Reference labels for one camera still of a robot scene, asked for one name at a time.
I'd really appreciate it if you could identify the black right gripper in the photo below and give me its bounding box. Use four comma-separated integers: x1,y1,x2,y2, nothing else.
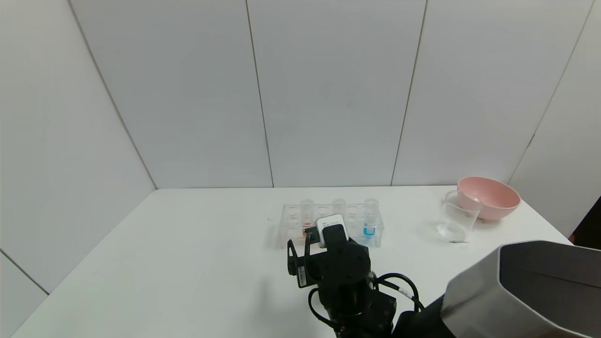
287,239,329,288

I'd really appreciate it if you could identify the test tube with red pigment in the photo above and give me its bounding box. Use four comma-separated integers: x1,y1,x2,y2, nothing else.
300,199,314,230

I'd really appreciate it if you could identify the test tube with blue pigment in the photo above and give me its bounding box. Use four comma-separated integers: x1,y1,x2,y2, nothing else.
363,198,379,238

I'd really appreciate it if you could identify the clear plastic test tube rack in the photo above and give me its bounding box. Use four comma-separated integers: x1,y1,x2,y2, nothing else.
277,203,385,249

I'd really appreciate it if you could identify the clear glass beaker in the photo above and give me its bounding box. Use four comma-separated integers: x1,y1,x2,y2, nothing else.
437,190,483,244

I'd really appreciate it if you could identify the pink bowl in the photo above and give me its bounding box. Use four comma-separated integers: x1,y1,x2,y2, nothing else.
456,177,521,221

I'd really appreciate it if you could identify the black cable with white tag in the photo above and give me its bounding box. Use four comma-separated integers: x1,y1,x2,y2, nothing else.
373,273,425,313

